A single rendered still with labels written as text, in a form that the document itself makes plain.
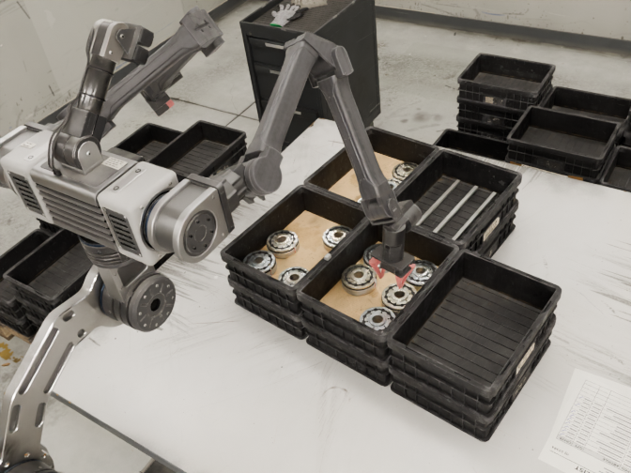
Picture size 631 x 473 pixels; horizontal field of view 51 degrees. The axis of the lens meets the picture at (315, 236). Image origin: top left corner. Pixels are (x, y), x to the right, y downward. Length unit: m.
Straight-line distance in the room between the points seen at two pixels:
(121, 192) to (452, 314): 1.00
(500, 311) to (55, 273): 1.78
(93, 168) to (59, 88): 3.56
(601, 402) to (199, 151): 2.16
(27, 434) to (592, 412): 1.38
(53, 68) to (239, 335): 3.18
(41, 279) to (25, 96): 2.13
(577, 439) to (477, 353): 0.32
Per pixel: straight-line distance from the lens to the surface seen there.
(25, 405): 1.63
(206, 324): 2.12
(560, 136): 3.19
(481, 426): 1.75
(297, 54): 1.53
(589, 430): 1.86
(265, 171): 1.35
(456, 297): 1.92
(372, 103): 3.92
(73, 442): 2.92
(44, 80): 4.85
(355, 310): 1.89
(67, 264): 2.88
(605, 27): 4.97
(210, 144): 3.31
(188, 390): 1.97
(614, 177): 3.17
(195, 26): 1.65
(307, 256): 2.06
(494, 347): 1.81
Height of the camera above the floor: 2.24
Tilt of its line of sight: 41 degrees down
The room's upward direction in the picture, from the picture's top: 9 degrees counter-clockwise
